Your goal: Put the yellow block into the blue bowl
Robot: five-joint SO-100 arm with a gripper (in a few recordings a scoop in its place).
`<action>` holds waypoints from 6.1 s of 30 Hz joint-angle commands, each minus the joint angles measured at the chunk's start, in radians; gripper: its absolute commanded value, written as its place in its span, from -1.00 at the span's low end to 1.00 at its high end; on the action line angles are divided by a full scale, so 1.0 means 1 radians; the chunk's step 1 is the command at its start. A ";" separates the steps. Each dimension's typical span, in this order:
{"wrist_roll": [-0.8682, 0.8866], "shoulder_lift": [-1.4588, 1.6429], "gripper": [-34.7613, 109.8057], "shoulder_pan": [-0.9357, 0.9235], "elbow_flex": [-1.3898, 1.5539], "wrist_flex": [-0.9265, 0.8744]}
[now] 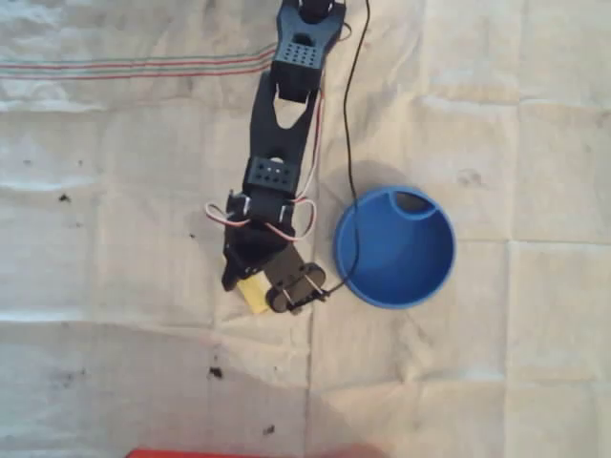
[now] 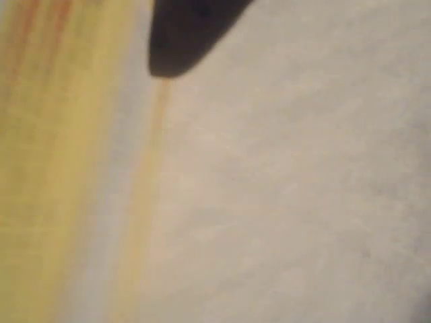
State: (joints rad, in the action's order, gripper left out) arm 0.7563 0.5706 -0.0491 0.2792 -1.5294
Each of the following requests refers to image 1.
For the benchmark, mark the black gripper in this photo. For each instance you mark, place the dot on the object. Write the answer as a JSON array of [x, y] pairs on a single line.
[[237, 267]]

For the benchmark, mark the yellow rectangular block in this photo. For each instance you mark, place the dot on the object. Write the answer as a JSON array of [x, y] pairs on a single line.
[[253, 293]]

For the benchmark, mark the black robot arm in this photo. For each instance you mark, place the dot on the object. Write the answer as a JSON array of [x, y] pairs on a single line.
[[265, 143]]

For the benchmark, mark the blue round bowl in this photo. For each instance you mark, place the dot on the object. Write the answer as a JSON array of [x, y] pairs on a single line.
[[406, 260]]

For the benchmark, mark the dark debris fleck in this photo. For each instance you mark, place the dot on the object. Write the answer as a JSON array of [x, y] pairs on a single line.
[[63, 197], [217, 373]]

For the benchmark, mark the white striped table cloth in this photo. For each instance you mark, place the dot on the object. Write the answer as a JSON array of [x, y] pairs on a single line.
[[119, 167]]

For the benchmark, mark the red flat object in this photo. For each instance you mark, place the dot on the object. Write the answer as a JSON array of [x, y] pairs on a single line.
[[215, 453]]

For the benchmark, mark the black gripper-mounted camera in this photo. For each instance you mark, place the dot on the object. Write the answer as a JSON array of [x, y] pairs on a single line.
[[301, 286]]

